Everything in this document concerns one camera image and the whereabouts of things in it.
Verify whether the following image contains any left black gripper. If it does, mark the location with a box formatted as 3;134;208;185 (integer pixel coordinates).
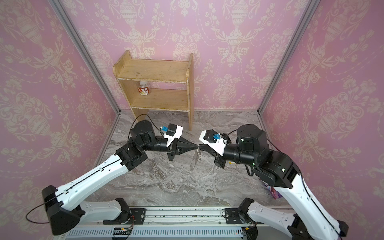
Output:
141;134;197;161

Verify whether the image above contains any silver metal key holder plate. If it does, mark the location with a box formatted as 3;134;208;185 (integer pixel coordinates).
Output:
190;148;202;172

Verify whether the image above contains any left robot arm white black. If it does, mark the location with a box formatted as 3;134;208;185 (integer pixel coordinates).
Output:
42;121;199;236

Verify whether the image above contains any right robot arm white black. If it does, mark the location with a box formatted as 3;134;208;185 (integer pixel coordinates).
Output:
199;124;349;240

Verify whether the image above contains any white jar red label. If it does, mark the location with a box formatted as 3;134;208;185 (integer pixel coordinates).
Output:
138;81;150;96

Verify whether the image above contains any purple snack packet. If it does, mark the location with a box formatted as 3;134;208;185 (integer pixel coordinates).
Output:
266;184;283;200

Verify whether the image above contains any wooden two-tier shelf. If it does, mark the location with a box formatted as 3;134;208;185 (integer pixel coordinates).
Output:
113;51;194;131

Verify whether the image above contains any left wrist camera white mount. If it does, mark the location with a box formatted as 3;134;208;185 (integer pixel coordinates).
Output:
161;124;183;147

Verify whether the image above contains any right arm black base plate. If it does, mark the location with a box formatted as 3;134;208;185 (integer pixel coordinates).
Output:
223;208;262;225

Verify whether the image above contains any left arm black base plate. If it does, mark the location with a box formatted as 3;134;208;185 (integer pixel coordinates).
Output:
103;208;147;225

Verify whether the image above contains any aluminium front rail frame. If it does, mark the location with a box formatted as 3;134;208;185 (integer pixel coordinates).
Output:
56;205;319;240

